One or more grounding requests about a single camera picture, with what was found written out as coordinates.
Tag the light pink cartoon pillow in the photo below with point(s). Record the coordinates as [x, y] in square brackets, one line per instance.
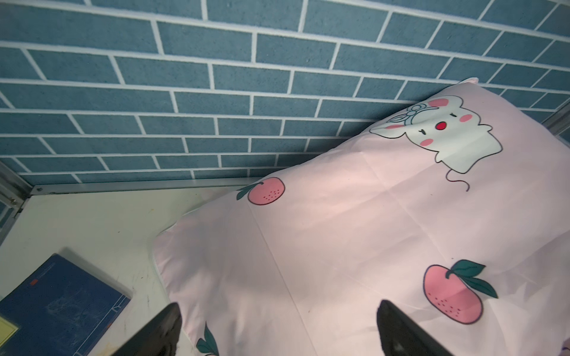
[455, 209]

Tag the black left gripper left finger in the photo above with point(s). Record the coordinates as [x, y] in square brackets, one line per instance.
[159, 337]

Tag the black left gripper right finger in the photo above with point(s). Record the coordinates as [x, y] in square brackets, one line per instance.
[399, 335]

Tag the dark blue notebook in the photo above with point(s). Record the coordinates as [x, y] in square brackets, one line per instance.
[60, 309]

